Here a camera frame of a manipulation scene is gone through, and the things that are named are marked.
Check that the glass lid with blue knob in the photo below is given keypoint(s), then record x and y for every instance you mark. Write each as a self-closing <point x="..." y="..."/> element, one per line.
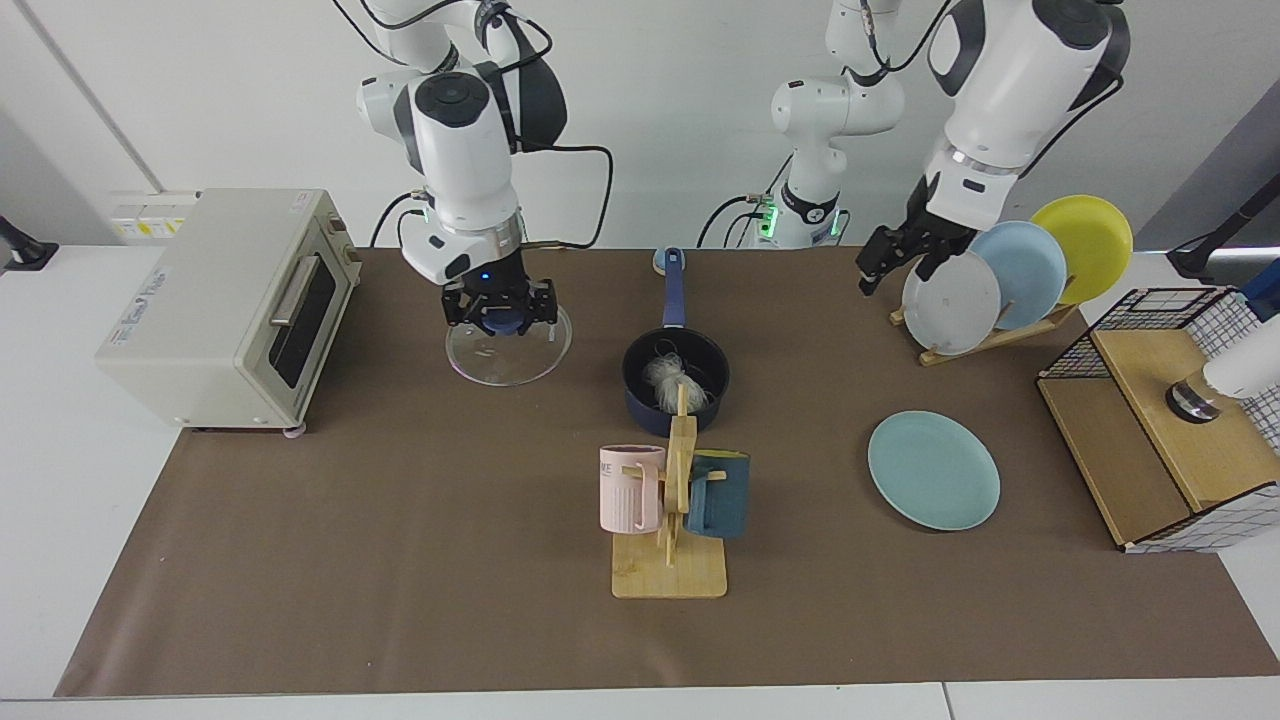
<point x="505" y="360"/>

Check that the white vermicelli bundle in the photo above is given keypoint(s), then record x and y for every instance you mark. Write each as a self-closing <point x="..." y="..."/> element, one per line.
<point x="668" y="380"/>

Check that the white round plate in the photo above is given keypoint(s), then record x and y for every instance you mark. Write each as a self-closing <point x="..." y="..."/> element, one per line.
<point x="950" y="305"/>

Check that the light blue round plate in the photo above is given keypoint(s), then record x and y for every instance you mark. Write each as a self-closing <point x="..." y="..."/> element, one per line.
<point x="1030" y="270"/>

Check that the wooden plate rack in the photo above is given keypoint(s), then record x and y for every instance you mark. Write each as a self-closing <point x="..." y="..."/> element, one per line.
<point x="1000" y="340"/>

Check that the yellow round plate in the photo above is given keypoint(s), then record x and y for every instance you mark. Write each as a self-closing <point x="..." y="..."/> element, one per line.
<point x="1095" y="245"/>

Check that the teal round plate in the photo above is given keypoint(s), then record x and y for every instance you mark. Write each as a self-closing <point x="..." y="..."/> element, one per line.
<point x="935" y="470"/>

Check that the small blue round thing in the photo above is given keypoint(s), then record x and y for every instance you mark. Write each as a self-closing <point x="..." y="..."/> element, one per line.
<point x="660" y="263"/>

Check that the pink ribbed cup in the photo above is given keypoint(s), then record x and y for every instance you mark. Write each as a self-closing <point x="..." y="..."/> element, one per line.
<point x="628" y="495"/>

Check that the brown table cloth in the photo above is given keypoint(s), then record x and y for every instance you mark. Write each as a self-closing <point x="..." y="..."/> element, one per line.
<point x="400" y="520"/>

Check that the dark teal cup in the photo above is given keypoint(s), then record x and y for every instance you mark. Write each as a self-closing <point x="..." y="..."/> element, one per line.
<point x="722" y="500"/>

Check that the black stand bar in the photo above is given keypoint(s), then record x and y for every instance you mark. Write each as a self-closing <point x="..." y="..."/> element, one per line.
<point x="1200" y="258"/>

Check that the pale toaster oven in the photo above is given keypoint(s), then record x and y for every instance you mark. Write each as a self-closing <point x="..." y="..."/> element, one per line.
<point x="200" y="300"/>

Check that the wooden cup stand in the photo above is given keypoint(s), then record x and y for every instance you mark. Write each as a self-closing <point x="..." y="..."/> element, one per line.
<point x="670" y="570"/>

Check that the blue block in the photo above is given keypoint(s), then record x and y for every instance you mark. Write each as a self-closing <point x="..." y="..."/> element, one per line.
<point x="1265" y="292"/>

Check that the black clamp mount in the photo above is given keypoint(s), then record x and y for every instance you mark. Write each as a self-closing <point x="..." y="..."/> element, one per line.
<point x="25" y="250"/>

